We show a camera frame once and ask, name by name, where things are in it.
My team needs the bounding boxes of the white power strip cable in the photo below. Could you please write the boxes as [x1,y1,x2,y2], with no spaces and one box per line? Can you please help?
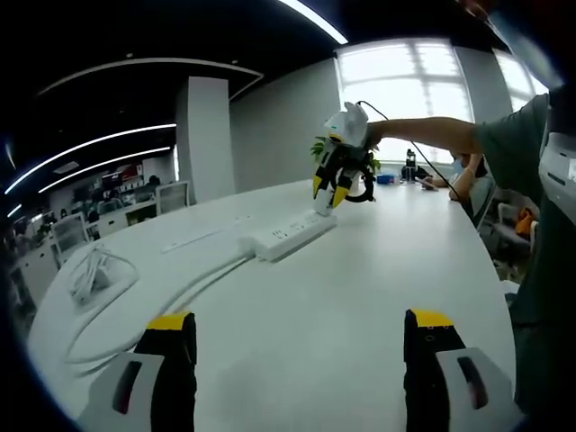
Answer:
[62,242,258,366]

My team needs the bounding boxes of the grey office chair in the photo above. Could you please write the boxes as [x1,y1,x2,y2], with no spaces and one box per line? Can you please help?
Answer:
[493,201,542,263]

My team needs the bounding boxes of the ceiling light strip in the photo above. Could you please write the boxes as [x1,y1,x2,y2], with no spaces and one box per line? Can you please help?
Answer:
[278,0,350,46]
[37,145,173,194]
[4,122,178,195]

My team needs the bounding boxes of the white column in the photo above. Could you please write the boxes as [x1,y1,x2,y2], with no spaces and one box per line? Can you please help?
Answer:
[175,76,238,206]

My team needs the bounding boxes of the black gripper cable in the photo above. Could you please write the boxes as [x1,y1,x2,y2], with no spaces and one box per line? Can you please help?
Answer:
[356,100,463,202]

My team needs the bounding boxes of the person's right hand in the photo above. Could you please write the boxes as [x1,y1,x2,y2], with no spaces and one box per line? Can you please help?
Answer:
[363,121,385,152]

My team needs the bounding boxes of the black coiled charger cable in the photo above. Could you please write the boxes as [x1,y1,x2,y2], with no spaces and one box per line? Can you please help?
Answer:
[345,165,377,204]

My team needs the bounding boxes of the white desk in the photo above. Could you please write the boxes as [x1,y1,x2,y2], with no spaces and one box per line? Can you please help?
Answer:
[26,177,518,432]

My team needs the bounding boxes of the large bright window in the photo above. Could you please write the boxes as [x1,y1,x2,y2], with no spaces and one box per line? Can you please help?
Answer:
[334,39,474,166]

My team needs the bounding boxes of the white charger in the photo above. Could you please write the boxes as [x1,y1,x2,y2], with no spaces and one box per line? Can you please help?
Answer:
[312,192,337,218]

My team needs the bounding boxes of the white power strip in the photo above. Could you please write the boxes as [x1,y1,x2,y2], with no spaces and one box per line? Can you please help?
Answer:
[238,210,339,263]

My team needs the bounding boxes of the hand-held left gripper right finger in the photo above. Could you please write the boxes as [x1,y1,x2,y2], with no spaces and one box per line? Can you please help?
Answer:
[403,308,523,432]

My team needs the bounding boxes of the potted green plant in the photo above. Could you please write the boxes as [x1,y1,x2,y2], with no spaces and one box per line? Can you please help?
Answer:
[310,133,384,191]

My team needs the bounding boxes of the white mesh office chair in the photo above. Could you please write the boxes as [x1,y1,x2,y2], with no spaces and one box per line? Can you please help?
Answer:
[49,211,89,256]
[154,180,192,215]

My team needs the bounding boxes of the narrow bright window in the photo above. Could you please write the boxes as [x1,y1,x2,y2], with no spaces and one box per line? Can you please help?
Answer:
[491,46,551,114]

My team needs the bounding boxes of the white chest device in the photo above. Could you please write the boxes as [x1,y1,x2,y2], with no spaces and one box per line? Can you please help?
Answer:
[536,129,576,204]

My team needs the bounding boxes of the person in grey shirt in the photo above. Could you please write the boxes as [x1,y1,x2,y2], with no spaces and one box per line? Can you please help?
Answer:
[475,84,576,418]

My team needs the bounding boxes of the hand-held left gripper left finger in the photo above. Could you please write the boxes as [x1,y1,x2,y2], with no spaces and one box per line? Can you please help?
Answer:
[76,310,198,432]

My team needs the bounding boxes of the dark bottles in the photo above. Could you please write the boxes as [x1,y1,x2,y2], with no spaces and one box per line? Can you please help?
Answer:
[401,149,419,182]

